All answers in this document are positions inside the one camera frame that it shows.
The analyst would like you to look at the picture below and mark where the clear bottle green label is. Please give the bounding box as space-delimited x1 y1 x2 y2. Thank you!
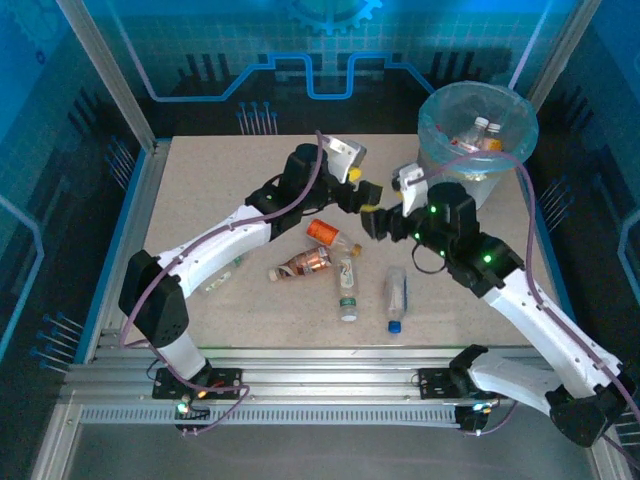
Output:
335 253 362 323

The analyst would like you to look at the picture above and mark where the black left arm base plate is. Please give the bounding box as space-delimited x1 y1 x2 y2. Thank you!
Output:
152 367 245 401

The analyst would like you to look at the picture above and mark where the brown bottle copper label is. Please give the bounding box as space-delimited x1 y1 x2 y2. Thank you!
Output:
268 243 335 283

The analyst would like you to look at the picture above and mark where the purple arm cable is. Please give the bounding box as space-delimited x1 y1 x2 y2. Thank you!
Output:
412 151 640 474
121 130 251 436

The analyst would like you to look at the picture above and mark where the translucent grey plastic bin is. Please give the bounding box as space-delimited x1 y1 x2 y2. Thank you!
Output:
417 79 540 211

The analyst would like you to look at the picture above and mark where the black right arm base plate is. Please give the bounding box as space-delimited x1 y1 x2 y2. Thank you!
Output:
417 367 471 401

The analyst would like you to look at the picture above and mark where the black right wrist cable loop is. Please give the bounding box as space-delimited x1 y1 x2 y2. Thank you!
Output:
411 243 447 275

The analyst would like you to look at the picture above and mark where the clear bottle bright orange label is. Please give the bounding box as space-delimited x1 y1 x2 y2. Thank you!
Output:
306 218 364 258

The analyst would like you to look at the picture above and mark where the blue table edge trim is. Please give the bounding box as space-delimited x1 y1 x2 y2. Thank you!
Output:
73 147 151 364
518 164 591 364

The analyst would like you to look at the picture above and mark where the blue plastic bin liner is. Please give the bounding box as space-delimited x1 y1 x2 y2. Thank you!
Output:
417 79 540 176

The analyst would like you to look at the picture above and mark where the clear bottle blue cap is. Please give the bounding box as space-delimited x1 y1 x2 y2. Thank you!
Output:
382 265 410 335

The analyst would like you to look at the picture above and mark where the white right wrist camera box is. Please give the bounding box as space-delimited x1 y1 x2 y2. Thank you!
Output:
391 161 430 217

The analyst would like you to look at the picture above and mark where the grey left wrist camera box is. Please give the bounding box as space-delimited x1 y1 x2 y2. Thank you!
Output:
325 135 368 185

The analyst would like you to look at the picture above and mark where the small bottle yellow-green label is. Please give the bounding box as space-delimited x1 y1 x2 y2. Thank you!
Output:
200 268 234 296

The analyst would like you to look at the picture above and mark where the aluminium lower frame bar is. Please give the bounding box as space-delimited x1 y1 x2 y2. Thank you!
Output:
29 399 84 480
592 442 632 480

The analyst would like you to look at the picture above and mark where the aluminium frame post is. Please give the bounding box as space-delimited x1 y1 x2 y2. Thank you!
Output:
53 0 160 154
524 0 604 106

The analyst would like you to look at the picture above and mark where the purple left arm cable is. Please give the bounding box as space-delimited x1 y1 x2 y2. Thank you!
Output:
121 130 251 436

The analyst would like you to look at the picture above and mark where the grey slotted cable duct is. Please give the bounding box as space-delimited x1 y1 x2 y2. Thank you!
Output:
79 403 464 427

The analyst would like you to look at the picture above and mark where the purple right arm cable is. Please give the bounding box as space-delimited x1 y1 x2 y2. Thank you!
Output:
412 151 640 474

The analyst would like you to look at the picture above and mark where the aluminium table side rail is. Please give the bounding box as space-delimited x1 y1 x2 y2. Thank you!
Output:
94 139 172 351

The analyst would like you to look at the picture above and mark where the black control box with lights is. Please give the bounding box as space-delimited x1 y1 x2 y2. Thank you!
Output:
172 397 211 434
457 399 494 434

